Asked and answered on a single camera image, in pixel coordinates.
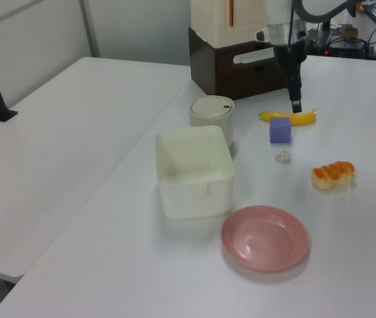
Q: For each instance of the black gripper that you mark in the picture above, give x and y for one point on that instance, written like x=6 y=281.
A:
x=288 y=58

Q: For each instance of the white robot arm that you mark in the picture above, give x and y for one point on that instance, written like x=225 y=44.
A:
x=278 y=20

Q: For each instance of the orange glazed bread loaf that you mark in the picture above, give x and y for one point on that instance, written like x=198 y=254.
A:
x=332 y=174

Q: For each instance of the pink plastic plate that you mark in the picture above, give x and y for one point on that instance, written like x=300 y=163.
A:
x=264 y=238

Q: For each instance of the yellow banana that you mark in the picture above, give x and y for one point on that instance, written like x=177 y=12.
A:
x=307 y=118

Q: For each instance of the purple foam block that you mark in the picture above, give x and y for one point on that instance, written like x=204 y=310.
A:
x=280 y=130

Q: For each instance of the black electronics box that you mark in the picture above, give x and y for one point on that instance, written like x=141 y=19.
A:
x=348 y=48

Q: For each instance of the crumpled white paper ball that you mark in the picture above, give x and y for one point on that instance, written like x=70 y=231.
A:
x=282 y=156

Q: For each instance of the small brown cardboard box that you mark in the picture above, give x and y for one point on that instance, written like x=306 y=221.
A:
x=349 y=31

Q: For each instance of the cream lidded trash can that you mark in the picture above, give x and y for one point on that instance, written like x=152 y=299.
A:
x=211 y=111

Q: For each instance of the cream toy fridge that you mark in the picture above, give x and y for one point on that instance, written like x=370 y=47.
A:
x=214 y=20

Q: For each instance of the cream square plastic box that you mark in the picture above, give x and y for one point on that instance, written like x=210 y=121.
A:
x=194 y=185

